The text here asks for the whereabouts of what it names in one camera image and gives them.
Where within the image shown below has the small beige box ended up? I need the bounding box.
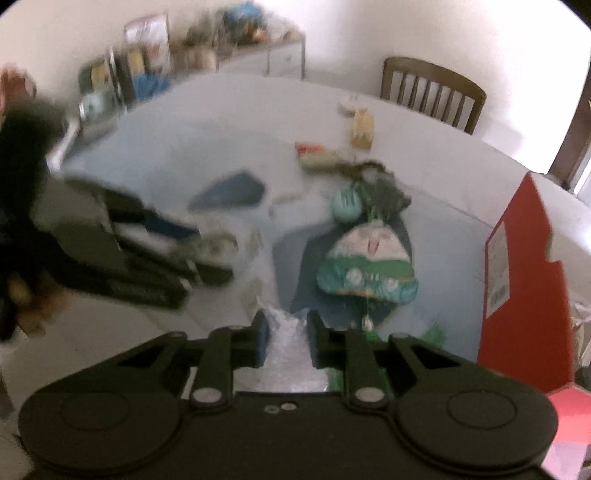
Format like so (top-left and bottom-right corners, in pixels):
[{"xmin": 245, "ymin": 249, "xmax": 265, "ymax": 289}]
[{"xmin": 300, "ymin": 151, "xmax": 341, "ymax": 173}]

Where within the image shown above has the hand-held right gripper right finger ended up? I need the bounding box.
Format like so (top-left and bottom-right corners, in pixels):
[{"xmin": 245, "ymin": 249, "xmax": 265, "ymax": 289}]
[{"xmin": 305, "ymin": 311, "xmax": 462, "ymax": 411}]

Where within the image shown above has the brown fabric scrunchie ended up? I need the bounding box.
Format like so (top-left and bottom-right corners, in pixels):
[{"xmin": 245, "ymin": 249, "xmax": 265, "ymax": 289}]
[{"xmin": 336, "ymin": 159, "xmax": 394, "ymax": 180}]

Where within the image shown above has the green and white plush toy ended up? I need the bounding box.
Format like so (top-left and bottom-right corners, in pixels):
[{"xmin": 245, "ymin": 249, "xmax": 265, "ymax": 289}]
[{"xmin": 316, "ymin": 220, "xmax": 419, "ymax": 302}]

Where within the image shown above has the dark green keychain toy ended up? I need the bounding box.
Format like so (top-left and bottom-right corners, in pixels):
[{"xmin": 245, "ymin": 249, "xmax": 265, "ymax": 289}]
[{"xmin": 364, "ymin": 173, "xmax": 413, "ymax": 219}]

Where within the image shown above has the teal round toy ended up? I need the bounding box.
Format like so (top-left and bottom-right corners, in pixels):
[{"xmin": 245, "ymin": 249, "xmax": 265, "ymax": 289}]
[{"xmin": 332, "ymin": 185, "xmax": 364, "ymax": 223}]

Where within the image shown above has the clear plastic bag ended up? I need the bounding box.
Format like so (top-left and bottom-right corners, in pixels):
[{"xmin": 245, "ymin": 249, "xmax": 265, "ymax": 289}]
[{"xmin": 257, "ymin": 306, "xmax": 334, "ymax": 394}]

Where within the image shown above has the blue flat pouch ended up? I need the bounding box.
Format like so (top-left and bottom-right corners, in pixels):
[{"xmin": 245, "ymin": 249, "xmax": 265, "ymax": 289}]
[{"xmin": 188, "ymin": 171, "xmax": 269, "ymax": 209}]

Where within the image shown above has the person's left hand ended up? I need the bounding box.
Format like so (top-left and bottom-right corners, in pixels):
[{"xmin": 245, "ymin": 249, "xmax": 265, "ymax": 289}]
[{"xmin": 7, "ymin": 272, "xmax": 63, "ymax": 335}]

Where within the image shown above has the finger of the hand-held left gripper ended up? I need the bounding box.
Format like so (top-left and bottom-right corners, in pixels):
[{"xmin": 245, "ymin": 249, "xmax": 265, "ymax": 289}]
[
  {"xmin": 95, "ymin": 185, "xmax": 201, "ymax": 243},
  {"xmin": 106, "ymin": 240, "xmax": 235, "ymax": 311}
]

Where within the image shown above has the white wooden sideboard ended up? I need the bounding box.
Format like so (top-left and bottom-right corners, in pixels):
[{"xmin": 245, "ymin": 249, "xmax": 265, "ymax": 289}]
[{"xmin": 217, "ymin": 28, "xmax": 306, "ymax": 80}]

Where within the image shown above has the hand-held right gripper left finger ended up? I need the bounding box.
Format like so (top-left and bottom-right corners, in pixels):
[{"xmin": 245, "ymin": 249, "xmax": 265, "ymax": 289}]
[{"xmin": 115, "ymin": 310, "xmax": 271, "ymax": 409}]

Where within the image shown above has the brown wooden chair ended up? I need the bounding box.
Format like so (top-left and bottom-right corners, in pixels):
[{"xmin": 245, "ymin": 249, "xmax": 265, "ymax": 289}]
[{"xmin": 379, "ymin": 56, "xmax": 488, "ymax": 136}]

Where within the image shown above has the yellow cardboard box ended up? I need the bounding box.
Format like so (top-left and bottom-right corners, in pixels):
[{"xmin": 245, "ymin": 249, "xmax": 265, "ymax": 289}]
[{"xmin": 350, "ymin": 109, "xmax": 375, "ymax": 150}]

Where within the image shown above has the pink box lid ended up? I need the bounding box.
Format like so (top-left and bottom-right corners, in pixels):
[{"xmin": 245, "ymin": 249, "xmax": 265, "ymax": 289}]
[{"xmin": 546, "ymin": 385, "xmax": 591, "ymax": 480}]

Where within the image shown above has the red cardboard box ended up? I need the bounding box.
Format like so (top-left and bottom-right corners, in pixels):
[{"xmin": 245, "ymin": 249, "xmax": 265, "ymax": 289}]
[{"xmin": 477, "ymin": 172, "xmax": 576, "ymax": 394}]

